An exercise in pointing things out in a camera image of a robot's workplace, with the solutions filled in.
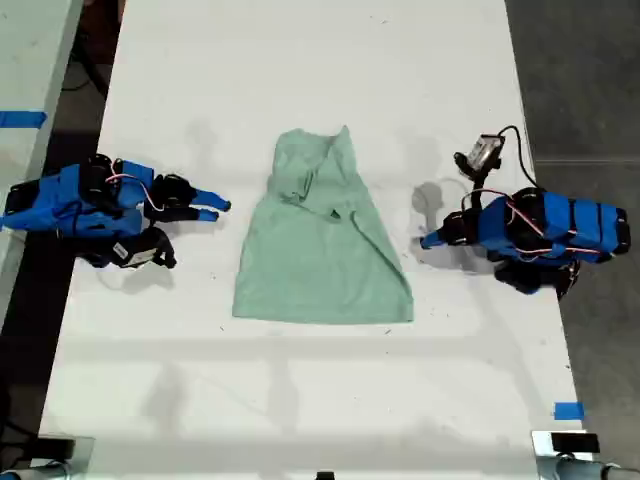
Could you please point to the pale green T-shirt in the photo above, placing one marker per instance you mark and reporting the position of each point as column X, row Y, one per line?
column 320, row 260

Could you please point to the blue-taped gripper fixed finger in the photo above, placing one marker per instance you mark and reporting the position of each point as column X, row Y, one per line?
column 212, row 200

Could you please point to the small blue tape piece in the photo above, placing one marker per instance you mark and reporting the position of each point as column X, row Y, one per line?
column 569, row 411

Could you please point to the white side table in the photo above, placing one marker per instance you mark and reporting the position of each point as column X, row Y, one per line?
column 30, row 60

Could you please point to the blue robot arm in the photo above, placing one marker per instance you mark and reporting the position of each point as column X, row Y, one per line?
column 50, row 200
column 575, row 220

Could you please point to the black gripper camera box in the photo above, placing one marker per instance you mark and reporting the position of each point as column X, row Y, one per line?
column 485, row 152
column 135, row 252

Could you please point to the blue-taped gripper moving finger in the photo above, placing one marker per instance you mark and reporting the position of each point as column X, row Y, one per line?
column 200, row 215

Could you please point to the black box on silver bracket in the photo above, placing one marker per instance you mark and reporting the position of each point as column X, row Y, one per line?
column 575, row 442

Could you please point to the long blue tape strip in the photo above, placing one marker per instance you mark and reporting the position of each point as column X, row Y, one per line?
column 22, row 119

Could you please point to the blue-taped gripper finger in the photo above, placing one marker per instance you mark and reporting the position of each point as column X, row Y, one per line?
column 436, row 239

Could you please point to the black camera stalk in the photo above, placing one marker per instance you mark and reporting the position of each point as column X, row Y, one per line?
column 477, row 180
column 169, row 252

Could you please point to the black box on grey bracket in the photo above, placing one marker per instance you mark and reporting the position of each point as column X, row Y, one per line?
column 55, row 446

